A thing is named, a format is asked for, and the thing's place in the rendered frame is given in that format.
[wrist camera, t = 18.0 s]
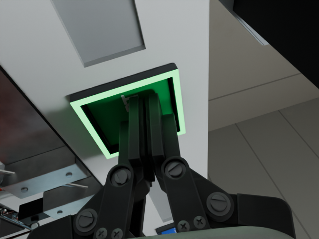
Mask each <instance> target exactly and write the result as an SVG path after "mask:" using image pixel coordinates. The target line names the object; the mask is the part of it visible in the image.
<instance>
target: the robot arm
mask: <svg viewBox="0 0 319 239"><path fill-rule="evenodd" d="M155 176H156V178H157V180H158V182H159V185H160V188H161V190H162V191H163V192H165V193H166V194H167V197H168V201H169V205H170V209H171V213H172V217H173V221H174V225H175V229H176V233H171V234H162V235H154V236H146V237H142V231H143V223H144V214H145V205H146V195H147V194H148V193H149V192H150V187H152V182H155ZM211 228H212V229H211ZM27 239H296V234H295V228H294V222H293V216H292V211H291V208H290V206H289V205H288V204H287V203H286V202H285V201H284V200H283V199H280V198H277V197H270V196H260V195H251V194H242V193H237V194H229V193H227V192H226V191H224V190H223V189H221V188H220V187H218V186H217V185H215V184H214V183H212V182H211V181H209V180H207V179H206V178H204V177H203V176H202V175H200V174H199V173H197V172H196V171H194V170H193V169H191V168H190V167H189V164H188V163H187V161H186V160H185V159H184V158H182V157H181V155H180V149H179V142H178V134H177V127H176V121H175V115H174V113H172V114H165V115H163V114H162V109H161V105H160V99H159V95H158V93H154V94H149V97H146V98H145V103H144V100H143V98H139V96H136V97H130V98H129V120H126V121H121V122H120V133H119V154H118V164H117V165H115V166H114V167H112V168H111V169H110V171H109V172H108V175H107V178H106V182H105V185H104V186H103V187H102V188H101V189H100V190H99V191H98V192H97V193H96V194H95V195H94V196H93V197H92V198H91V199H90V200H89V201H88V202H87V203H86V204H85V205H84V206H83V207H82V208H81V209H80V210H79V212H78V213H77V214H74V215H68V216H65V217H62V218H60V219H57V220H55V221H52V222H49V223H47V224H44V225H41V226H39V227H36V228H35V229H33V230H32V231H31V232H30V233H29V235H28V237H27Z"/></svg>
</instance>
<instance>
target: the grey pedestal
mask: <svg viewBox="0 0 319 239"><path fill-rule="evenodd" d="M219 1H220V3H221V4H222V5H223V6H224V7H225V8H226V9H227V10H228V11H229V12H230V13H231V14H232V15H233V16H234V17H235V18H236V19H237V20H238V21H239V22H240V23H241V24H242V25H243V27H244V28H245V29H246V30H247V31H248V32H249V33H250V34H251V35H252V36H253V37H254V38H255V39H256V40H257V41H258V42H259V43H260V44H261V45H268V44H269V43H268V42H267V41H266V40H264V39H263V38H262V37H261V36H260V35H259V34H258V33H257V32H256V31H255V30H253V29H252V28H251V27H250V26H249V25H248V24H247V23H246V22H245V21H244V20H242V19H241V18H240V17H239V16H238V15H237V14H236V13H235V12H234V11H233V6H234V0H219Z"/></svg>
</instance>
